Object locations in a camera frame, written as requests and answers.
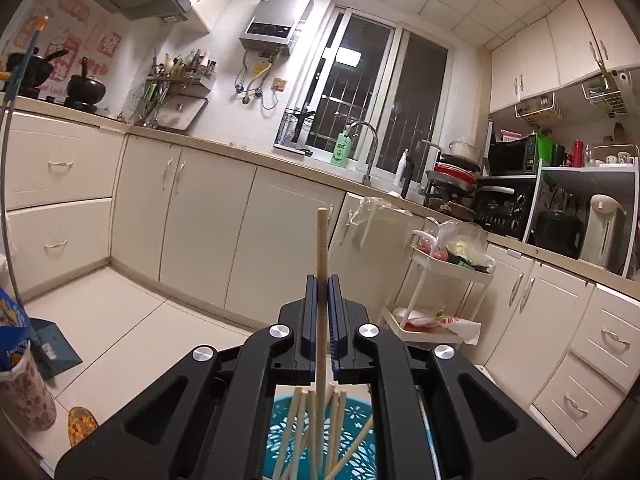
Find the green dish soap bottle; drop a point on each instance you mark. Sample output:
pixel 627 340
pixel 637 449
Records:
pixel 341 147

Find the kitchen window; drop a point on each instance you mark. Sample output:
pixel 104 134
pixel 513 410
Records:
pixel 370 85

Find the colourful patterned pad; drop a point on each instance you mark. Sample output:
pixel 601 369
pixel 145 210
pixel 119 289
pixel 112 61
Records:
pixel 82 425

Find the black toaster oven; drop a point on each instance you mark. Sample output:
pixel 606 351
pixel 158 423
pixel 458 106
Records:
pixel 502 205

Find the clear plastic bags of food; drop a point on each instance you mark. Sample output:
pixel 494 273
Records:
pixel 460 245

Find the blue shopping bag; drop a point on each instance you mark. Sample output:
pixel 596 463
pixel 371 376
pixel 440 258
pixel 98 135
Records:
pixel 10 330

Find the pale cutting board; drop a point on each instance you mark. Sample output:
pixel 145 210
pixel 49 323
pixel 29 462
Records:
pixel 187 112

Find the black frying pan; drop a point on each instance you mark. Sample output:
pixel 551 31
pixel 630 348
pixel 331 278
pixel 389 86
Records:
pixel 32 70

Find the bundle of wooden chopsticks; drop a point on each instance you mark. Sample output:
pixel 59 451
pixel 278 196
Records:
pixel 300 405

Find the single wooden chopstick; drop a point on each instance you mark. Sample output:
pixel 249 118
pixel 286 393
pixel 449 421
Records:
pixel 321 245

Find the stack of pans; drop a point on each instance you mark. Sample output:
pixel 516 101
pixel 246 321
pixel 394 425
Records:
pixel 452 180

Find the white trolley cart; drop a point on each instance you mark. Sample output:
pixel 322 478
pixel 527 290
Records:
pixel 425 262

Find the red thermos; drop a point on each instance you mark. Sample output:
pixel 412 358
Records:
pixel 577 152

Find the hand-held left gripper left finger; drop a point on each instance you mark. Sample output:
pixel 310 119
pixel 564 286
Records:
pixel 311 300

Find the red and white plastic bag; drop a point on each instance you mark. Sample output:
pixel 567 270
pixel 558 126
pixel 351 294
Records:
pixel 440 322

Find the teal perforated plastic basket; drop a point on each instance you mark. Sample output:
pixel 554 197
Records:
pixel 357 410

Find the pink wall stickers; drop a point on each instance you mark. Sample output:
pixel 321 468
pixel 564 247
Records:
pixel 75 35

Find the wall power outlet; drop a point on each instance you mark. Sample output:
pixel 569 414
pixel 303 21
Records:
pixel 279 83

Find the silver wall water heater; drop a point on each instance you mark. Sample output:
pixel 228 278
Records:
pixel 275 17

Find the white thermo pot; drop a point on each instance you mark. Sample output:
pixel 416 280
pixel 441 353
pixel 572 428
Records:
pixel 602 230

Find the white shelf rack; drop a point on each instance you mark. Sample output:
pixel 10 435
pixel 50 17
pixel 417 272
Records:
pixel 590 172

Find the wall utensil rack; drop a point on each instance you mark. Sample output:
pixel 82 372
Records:
pixel 177 80

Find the black microwave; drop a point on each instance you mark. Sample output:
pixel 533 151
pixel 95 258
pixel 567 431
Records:
pixel 512 152

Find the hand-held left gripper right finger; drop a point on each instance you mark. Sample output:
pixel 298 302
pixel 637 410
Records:
pixel 336 305

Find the black rice cooker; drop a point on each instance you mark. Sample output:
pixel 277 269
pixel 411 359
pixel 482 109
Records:
pixel 560 232

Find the floral patterned bin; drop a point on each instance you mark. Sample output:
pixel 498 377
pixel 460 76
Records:
pixel 25 395

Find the cream lower kitchen cabinets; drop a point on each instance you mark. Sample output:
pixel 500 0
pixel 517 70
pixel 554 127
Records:
pixel 200 220

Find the black wok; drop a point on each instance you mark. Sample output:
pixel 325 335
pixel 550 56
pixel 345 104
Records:
pixel 86 89

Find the chrome sink faucet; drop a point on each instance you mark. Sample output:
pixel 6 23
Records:
pixel 375 145

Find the blue dustpan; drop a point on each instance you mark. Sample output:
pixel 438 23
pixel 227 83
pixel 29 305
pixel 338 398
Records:
pixel 55 350

